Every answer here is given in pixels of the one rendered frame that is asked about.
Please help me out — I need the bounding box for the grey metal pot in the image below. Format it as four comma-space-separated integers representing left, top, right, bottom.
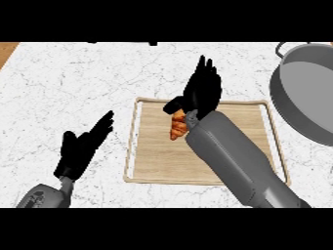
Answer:
268, 42, 333, 150

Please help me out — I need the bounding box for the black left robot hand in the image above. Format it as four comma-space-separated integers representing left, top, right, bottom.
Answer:
52, 109, 115, 182

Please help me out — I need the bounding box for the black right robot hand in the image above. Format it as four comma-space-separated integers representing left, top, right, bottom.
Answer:
162, 55, 224, 121

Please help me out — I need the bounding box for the pale wooden tray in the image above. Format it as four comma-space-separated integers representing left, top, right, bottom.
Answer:
123, 96, 293, 188

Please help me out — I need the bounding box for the golden brown croissant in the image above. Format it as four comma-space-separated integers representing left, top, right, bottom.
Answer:
167, 107, 190, 142

